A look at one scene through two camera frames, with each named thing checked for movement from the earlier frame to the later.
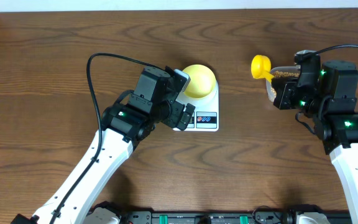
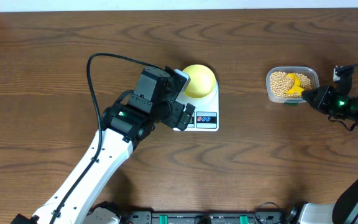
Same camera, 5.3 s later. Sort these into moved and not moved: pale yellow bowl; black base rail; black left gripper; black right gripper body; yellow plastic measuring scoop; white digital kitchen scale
Moved: yellow plastic measuring scoop; black right gripper body
Not moved: black base rail; pale yellow bowl; black left gripper; white digital kitchen scale
